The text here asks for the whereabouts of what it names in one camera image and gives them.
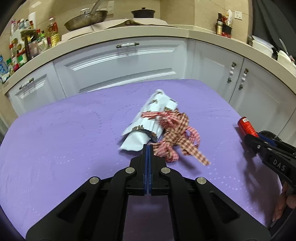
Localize red small bottle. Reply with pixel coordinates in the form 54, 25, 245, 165
237, 116, 259, 137

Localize red checkered ribbon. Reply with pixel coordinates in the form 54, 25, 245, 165
141, 109, 210, 166

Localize silver printed snack wrapper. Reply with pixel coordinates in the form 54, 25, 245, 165
119, 89, 178, 152

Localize black trash bin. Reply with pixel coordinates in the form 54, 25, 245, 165
259, 131, 282, 142

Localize white kitchen cabinets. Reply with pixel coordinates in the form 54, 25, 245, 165
6, 37, 295, 145

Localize person's right hand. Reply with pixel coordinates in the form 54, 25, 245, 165
272, 182, 296, 221

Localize purple tablecloth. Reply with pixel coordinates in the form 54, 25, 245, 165
1, 79, 281, 237

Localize white rectangular container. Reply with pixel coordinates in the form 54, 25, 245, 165
277, 50, 296, 75

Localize white food container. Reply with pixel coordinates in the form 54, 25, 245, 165
252, 35, 274, 57

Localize red black box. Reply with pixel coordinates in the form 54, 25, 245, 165
222, 24, 232, 38

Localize black curtain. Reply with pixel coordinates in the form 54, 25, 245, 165
252, 0, 295, 58

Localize dark sauce bottle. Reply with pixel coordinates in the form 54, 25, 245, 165
216, 13, 223, 35

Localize blue white bag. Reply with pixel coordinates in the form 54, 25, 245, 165
0, 55, 10, 84

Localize black pot with lid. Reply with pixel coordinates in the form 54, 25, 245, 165
131, 8, 155, 18

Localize cooking oil bottle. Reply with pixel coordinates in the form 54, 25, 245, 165
47, 17, 61, 47

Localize steel wok pan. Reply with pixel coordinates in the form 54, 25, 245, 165
64, 1, 108, 31

